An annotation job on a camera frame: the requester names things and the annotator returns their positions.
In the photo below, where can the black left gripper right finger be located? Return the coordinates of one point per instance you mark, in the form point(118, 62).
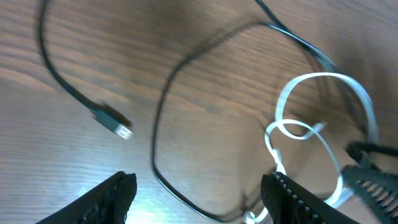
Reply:
point(288, 202)

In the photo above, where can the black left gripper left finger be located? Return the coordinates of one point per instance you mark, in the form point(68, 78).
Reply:
point(109, 202)

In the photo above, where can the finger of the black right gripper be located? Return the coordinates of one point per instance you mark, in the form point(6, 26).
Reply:
point(377, 189)
point(357, 149)

